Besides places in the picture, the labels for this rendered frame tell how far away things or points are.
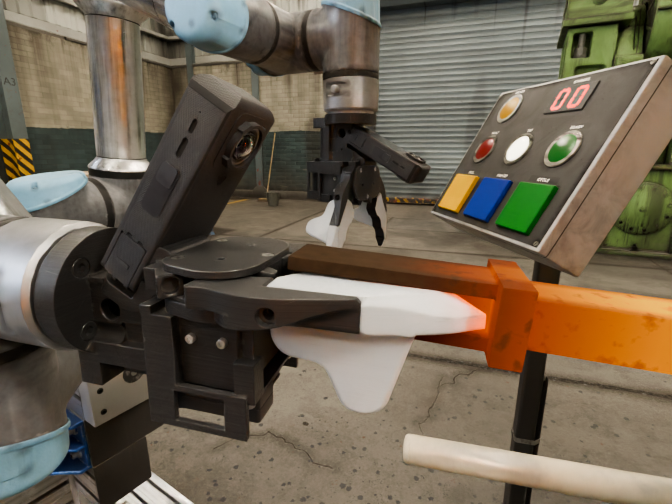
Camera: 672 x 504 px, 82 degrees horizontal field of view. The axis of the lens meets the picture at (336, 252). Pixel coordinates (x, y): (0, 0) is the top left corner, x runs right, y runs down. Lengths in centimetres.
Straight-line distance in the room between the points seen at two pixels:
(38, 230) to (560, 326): 26
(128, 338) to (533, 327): 20
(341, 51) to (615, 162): 37
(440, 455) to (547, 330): 53
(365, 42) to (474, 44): 777
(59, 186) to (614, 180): 81
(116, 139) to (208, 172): 65
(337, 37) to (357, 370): 44
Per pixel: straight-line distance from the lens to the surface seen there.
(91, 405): 72
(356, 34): 55
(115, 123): 84
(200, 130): 19
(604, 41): 519
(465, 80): 819
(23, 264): 25
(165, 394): 21
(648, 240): 521
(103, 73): 85
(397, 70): 837
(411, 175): 50
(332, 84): 55
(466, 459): 70
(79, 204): 79
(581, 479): 73
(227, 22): 48
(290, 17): 59
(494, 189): 70
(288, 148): 900
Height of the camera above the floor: 109
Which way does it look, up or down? 15 degrees down
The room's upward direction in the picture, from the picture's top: straight up
